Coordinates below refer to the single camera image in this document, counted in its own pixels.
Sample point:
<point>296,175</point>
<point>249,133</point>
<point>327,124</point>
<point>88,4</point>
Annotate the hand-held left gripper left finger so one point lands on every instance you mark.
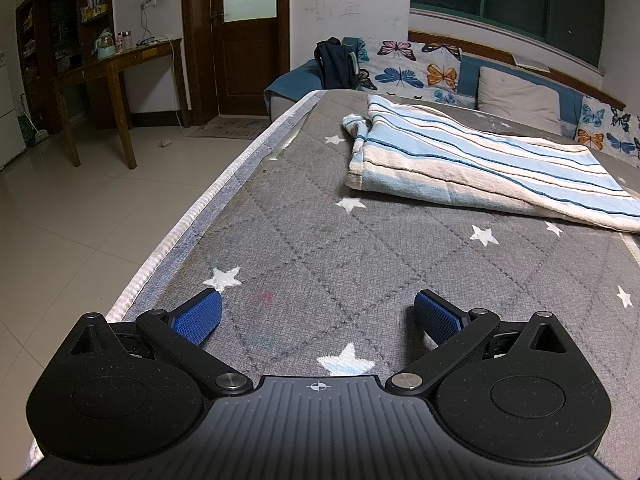
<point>197,316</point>

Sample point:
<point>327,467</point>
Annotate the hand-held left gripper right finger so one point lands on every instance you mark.
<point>436,316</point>

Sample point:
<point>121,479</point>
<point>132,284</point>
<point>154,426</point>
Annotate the blue white striped garment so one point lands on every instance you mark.
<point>475,160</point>

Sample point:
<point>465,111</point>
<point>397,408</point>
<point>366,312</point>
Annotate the grey star-print mattress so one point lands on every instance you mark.
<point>350,260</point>

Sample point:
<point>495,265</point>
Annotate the door mat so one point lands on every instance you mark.
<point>227,129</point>

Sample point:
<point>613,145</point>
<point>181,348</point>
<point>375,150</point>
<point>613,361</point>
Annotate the plain grey pillow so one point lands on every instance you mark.
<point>520,100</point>

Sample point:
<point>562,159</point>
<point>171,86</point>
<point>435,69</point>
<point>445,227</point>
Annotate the large butterfly-print pillow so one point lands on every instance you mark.
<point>405,72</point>

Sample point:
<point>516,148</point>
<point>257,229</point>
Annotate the blue sofa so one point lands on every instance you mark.
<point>290,87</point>

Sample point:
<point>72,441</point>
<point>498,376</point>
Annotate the small butterfly-print pillow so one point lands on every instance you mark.
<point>610,132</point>

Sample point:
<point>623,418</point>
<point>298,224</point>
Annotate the brown wooden door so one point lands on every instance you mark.
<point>245,60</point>

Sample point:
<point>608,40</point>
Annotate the brown wooden table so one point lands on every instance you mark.
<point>115,60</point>

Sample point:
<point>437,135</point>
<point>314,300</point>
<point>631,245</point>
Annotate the dark backpack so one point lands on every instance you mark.
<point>335,65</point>

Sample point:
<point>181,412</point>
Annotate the book on windowsill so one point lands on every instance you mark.
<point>531,62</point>

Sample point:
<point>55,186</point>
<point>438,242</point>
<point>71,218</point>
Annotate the white fridge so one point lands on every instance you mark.
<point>10,110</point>

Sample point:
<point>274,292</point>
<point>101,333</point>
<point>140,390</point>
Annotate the teal kettle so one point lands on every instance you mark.
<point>105,46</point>

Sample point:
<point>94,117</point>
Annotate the dark wooden shelf cabinet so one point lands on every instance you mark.
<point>65,25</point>

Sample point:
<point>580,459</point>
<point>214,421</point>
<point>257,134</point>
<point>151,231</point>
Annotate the green-framed window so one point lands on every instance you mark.
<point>500,0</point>

